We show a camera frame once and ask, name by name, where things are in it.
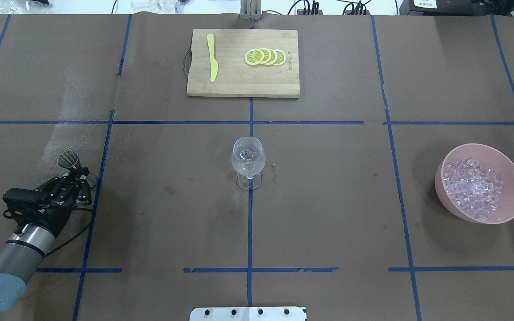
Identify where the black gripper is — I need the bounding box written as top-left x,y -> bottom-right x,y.
34,167 -> 92,209

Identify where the bamboo cutting board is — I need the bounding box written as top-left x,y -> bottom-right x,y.
187,29 -> 301,98

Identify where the yellow plastic knife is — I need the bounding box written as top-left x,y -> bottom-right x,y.
207,34 -> 220,82

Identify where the clear wine glass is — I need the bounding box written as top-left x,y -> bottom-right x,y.
231,136 -> 266,191

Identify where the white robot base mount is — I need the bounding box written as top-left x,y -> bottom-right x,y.
189,306 -> 307,321

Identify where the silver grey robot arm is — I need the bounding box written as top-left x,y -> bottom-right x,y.
0,167 -> 98,312

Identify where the aluminium frame post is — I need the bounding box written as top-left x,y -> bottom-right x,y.
240,0 -> 262,21

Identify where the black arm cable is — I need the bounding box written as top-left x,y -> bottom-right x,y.
3,205 -> 95,258

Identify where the pink plastic bowl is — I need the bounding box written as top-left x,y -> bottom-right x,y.
434,144 -> 514,224

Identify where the pile of ice cubes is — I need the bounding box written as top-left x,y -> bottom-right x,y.
441,158 -> 504,222

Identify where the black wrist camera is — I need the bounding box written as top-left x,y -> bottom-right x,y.
2,188 -> 50,214

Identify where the steel double jigger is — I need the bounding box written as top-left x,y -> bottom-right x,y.
56,150 -> 98,188

